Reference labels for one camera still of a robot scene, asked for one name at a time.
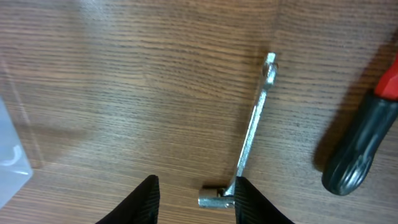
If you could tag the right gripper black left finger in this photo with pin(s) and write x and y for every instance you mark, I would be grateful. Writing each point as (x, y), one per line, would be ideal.
(141, 206)

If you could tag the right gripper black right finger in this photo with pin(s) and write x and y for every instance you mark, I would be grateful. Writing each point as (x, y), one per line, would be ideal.
(252, 207)

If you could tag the silver socket wrench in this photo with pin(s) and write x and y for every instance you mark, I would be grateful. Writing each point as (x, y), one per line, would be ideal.
(223, 197)

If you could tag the red black screwdriver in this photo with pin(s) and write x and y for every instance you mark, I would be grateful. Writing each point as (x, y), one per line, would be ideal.
(354, 154)

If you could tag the clear plastic container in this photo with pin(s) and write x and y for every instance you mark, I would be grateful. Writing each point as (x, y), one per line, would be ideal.
(15, 166)

